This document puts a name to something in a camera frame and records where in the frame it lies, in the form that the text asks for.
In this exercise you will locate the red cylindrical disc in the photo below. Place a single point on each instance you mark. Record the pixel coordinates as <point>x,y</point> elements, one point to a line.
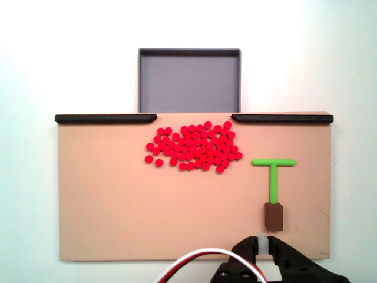
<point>193,148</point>
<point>229,142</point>
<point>173,161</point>
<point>195,135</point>
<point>178,147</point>
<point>211,133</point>
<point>217,153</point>
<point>192,128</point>
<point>227,125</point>
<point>175,136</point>
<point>183,166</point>
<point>224,131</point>
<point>238,155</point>
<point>171,144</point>
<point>189,142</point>
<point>199,128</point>
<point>214,140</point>
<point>185,149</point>
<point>220,169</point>
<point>224,156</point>
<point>217,128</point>
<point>157,139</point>
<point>158,162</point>
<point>196,142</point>
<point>167,151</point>
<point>181,141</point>
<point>220,146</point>
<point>198,163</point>
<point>203,141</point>
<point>208,125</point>
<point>181,156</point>
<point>184,129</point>
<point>188,135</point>
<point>223,138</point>
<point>209,153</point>
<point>190,165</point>
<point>149,159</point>
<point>210,146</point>
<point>231,135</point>
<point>231,156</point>
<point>203,159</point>
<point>174,154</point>
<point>234,148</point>
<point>226,149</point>
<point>189,156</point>
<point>217,160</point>
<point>156,151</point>
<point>210,160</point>
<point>162,145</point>
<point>160,131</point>
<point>150,146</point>
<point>197,154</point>
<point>202,149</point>
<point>225,163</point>
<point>203,134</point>
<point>165,139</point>
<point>205,166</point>
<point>168,131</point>

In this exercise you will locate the beige flat board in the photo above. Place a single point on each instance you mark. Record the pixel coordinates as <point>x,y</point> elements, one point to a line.
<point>117,191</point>

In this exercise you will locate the grey shallow tray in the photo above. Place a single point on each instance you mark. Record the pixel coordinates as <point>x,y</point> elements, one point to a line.
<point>188,82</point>

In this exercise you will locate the black rail strip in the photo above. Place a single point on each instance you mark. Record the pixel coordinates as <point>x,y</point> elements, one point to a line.
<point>282,118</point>
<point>106,118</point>

